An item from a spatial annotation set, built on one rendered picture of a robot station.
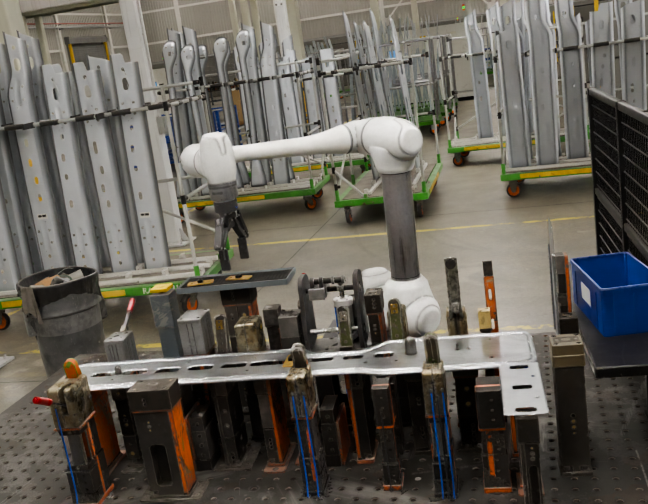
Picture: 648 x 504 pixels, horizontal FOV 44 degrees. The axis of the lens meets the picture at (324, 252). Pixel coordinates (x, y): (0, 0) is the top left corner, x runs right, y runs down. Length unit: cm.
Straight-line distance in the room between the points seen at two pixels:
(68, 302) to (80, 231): 192
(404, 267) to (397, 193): 26
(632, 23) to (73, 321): 671
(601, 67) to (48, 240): 602
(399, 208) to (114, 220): 434
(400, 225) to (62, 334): 292
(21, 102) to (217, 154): 462
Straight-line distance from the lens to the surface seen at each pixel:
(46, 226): 705
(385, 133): 264
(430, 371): 201
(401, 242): 274
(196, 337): 250
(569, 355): 209
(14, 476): 277
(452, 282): 234
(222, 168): 253
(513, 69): 907
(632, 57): 954
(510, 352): 220
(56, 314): 511
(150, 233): 671
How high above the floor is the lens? 184
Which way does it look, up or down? 14 degrees down
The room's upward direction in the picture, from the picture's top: 8 degrees counter-clockwise
